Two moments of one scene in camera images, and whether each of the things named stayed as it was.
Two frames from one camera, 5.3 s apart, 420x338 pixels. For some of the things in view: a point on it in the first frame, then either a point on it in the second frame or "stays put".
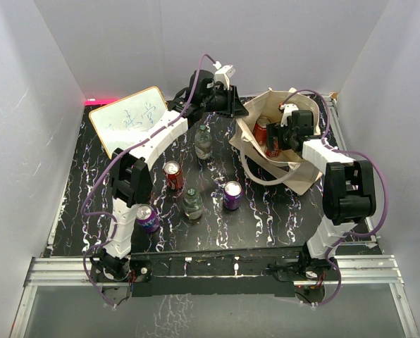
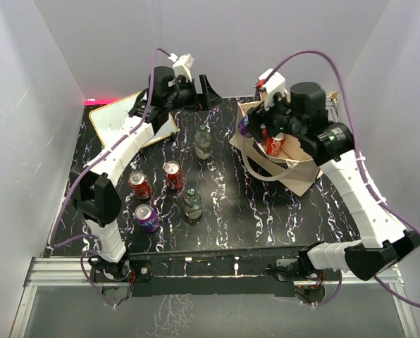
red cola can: (173, 175) stays put
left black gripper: (232, 103) -> (210, 98)
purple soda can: (232, 195) -> (243, 126)
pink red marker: (93, 102) stays put
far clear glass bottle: (203, 143) stays put
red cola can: (276, 152) stays put
